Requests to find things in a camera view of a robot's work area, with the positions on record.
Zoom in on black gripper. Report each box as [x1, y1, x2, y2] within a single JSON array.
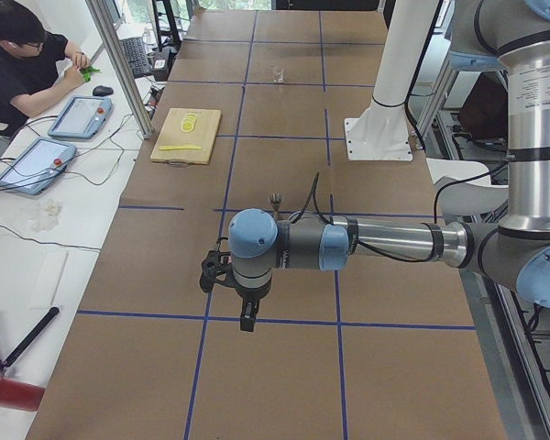
[[199, 237, 235, 293]]

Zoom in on steel measuring jigger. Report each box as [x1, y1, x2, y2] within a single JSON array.
[[269, 192, 282, 219]]

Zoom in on clear glass shaker cup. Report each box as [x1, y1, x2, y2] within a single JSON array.
[[272, 66, 285, 83]]

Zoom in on yellow plastic knife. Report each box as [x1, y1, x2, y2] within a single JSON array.
[[159, 144, 202, 151]]

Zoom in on bamboo cutting board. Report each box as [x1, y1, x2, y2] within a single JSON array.
[[150, 108, 222, 165]]

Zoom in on lemon slices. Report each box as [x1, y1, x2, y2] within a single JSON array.
[[180, 113, 198, 133]]

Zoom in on black rod tool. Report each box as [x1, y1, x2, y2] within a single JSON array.
[[3, 306, 60, 368]]

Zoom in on crumpled white tissue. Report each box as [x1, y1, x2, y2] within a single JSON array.
[[27, 199, 62, 232]]

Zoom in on far blue teach pendant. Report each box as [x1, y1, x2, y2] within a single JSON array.
[[48, 96, 113, 141]]

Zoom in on blue teach pendant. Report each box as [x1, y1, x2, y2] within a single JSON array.
[[0, 137, 77, 195], [48, 96, 113, 141]]

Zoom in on near blue teach pendant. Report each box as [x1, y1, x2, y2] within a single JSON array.
[[0, 137, 77, 195]]

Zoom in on black computer mouse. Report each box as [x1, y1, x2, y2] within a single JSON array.
[[92, 85, 114, 97]]

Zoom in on black keyboard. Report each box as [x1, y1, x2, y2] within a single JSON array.
[[120, 37, 151, 78]]

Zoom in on green toy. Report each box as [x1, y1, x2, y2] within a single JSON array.
[[79, 66, 101, 83]]

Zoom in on red cylinder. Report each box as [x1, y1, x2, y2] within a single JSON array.
[[0, 376, 45, 412]]

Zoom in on white chair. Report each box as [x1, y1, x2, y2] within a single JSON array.
[[426, 158, 509, 223]]

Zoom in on seated person in black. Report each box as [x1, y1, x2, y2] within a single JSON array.
[[0, 1, 91, 138]]

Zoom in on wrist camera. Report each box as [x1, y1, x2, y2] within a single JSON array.
[[239, 300, 259, 333]]

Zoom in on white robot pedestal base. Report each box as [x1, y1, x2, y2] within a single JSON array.
[[345, 0, 442, 161]]

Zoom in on aluminium frame post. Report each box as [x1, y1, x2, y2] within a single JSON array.
[[85, 0, 153, 139]]

